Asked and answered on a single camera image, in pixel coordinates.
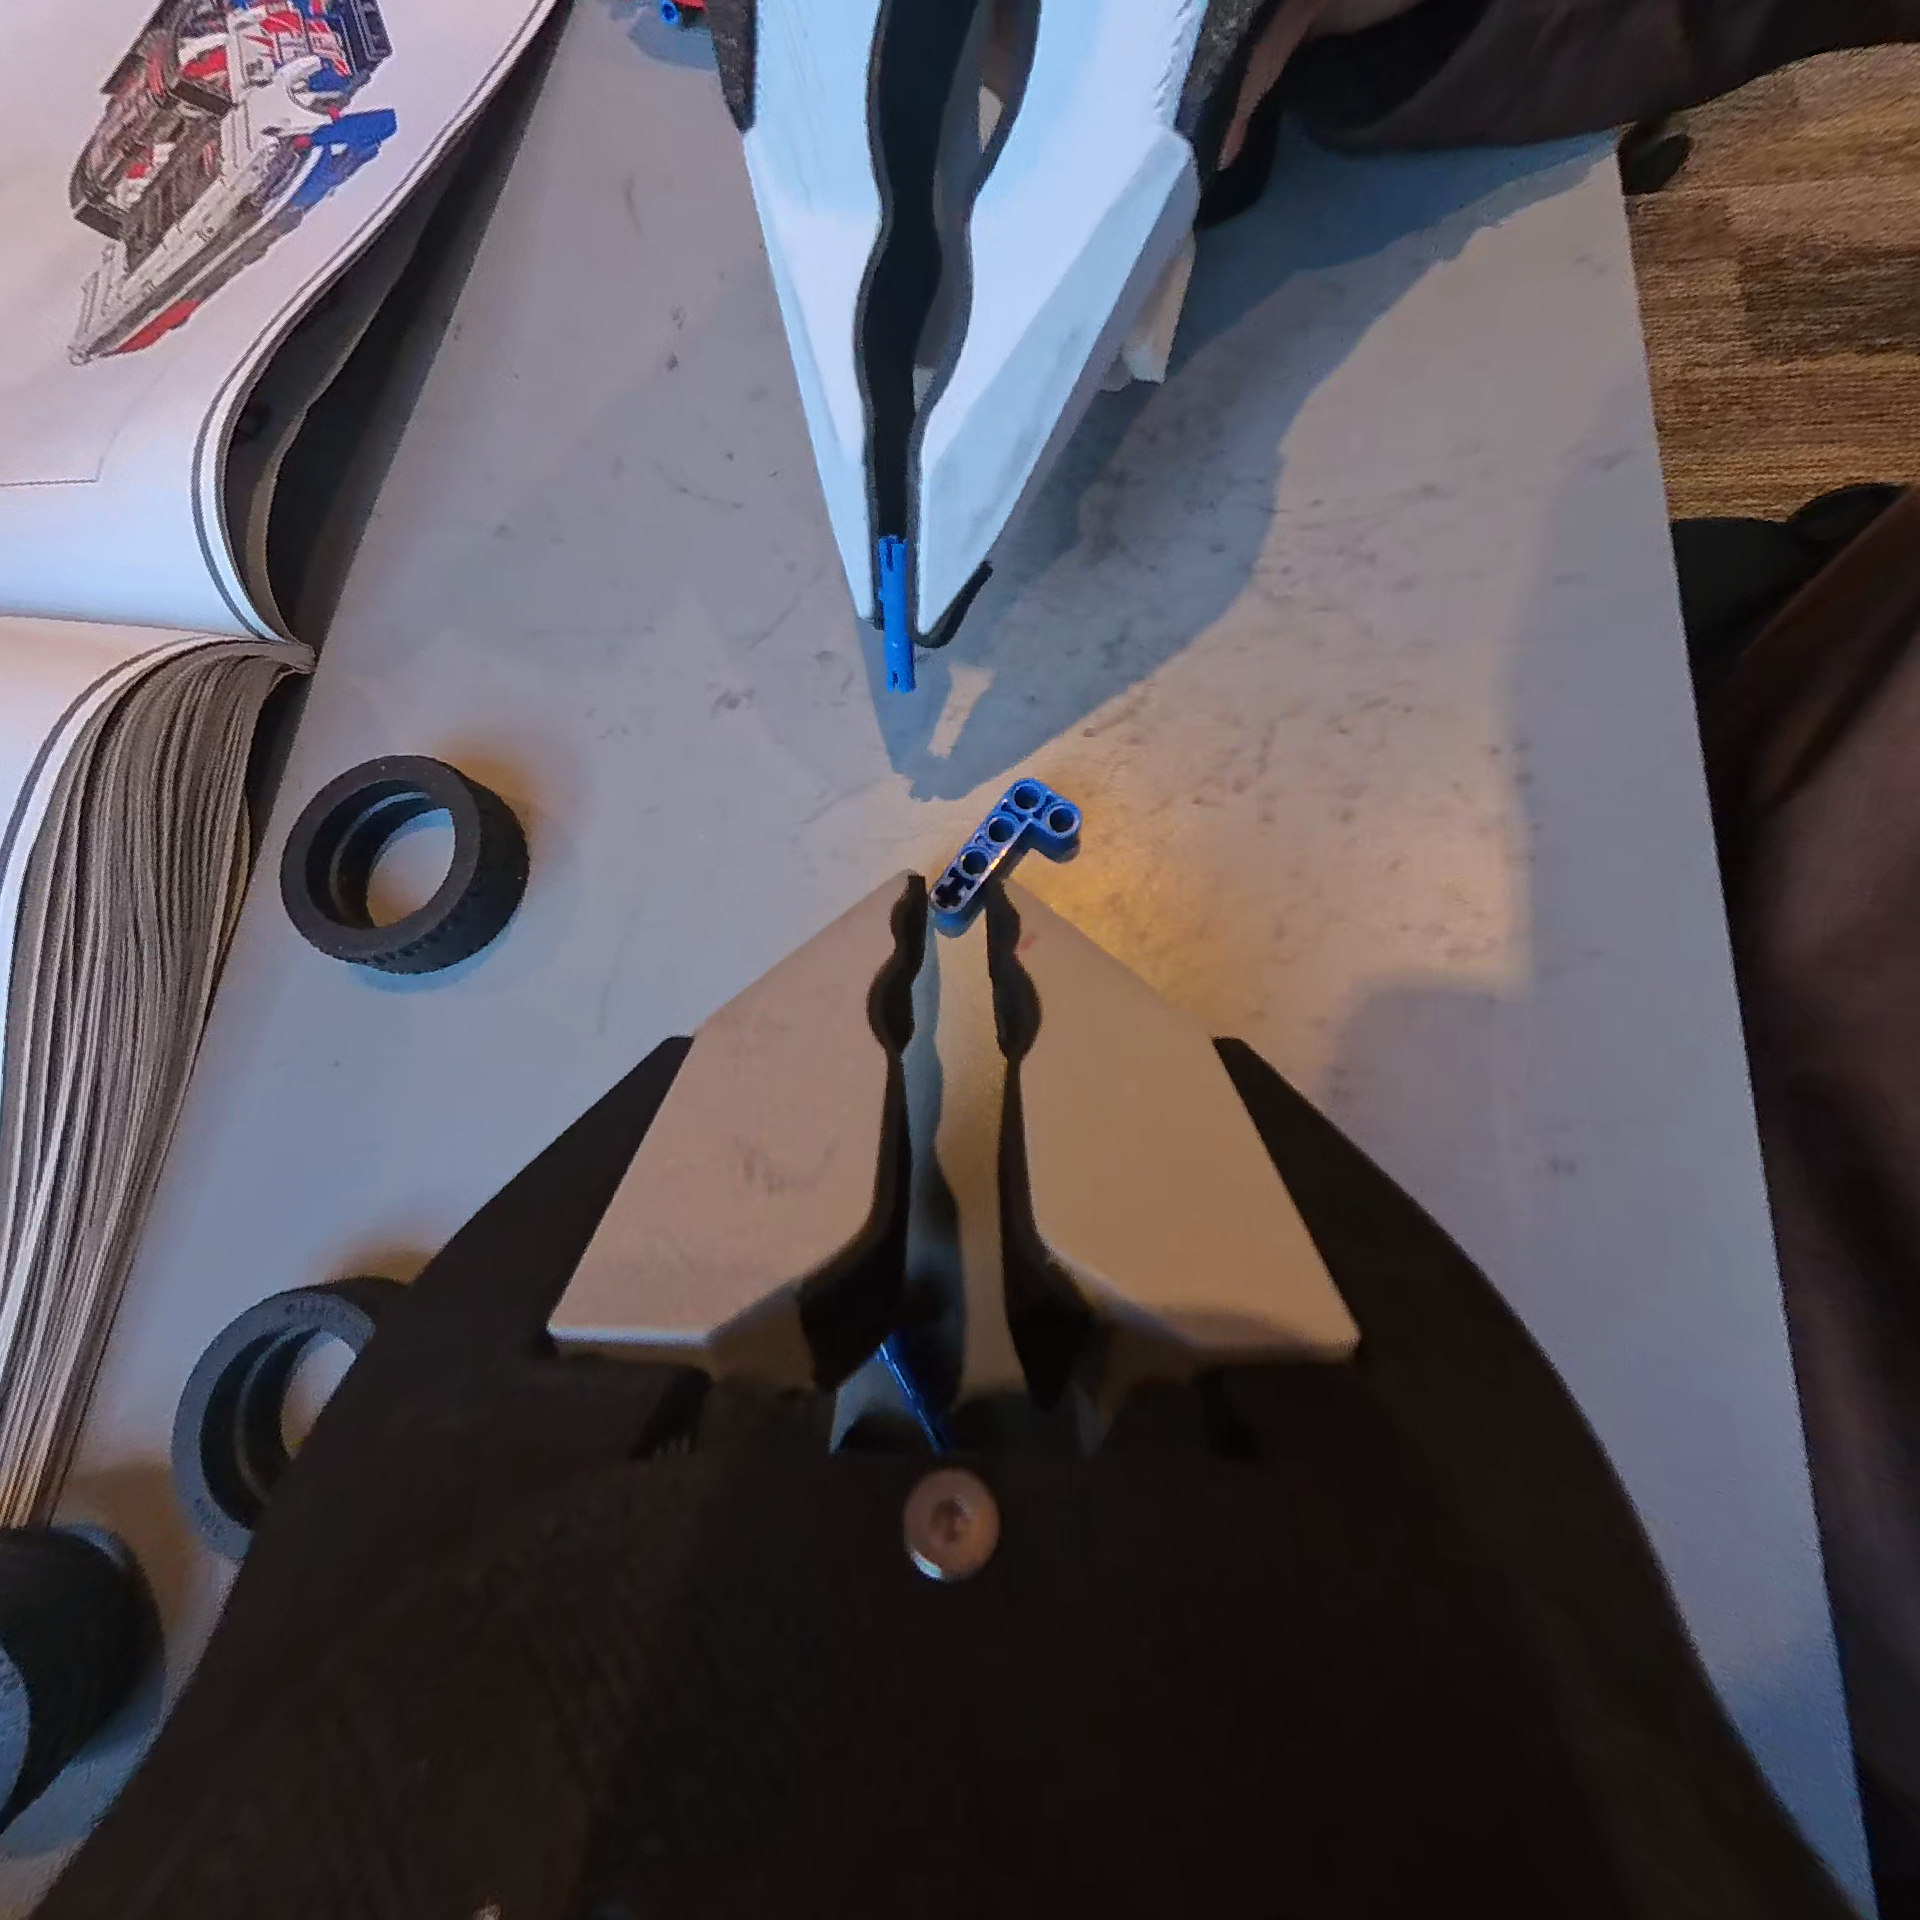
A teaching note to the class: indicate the black backpack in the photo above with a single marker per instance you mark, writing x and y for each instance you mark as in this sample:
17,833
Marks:
1740,601

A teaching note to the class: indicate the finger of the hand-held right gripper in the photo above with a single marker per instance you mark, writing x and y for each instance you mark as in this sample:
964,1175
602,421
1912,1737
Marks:
1064,270
818,224

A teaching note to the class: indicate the toy brick race car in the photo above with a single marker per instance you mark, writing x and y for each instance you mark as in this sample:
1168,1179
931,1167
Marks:
682,8

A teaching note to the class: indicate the black office chair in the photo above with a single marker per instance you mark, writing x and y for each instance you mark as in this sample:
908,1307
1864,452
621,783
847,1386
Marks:
1650,158

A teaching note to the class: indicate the blue L-shaped beam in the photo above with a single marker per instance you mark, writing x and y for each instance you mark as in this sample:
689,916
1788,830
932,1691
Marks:
1016,813

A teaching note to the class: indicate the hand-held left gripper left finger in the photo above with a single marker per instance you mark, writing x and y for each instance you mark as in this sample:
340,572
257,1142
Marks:
735,1185

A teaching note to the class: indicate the grey desk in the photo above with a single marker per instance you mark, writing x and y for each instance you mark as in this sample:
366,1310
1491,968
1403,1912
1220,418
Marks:
1351,751

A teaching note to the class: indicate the blue connector pin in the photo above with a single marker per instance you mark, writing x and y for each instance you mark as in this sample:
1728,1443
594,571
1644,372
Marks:
908,1388
896,601

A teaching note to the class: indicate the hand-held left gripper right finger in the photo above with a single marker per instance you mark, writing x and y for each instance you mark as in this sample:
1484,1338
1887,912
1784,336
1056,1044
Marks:
1170,1201

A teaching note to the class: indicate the open instruction booklet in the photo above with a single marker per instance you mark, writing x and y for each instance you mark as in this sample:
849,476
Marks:
150,450

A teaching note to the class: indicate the person's right hand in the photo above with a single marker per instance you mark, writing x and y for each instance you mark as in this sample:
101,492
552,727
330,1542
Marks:
1274,75

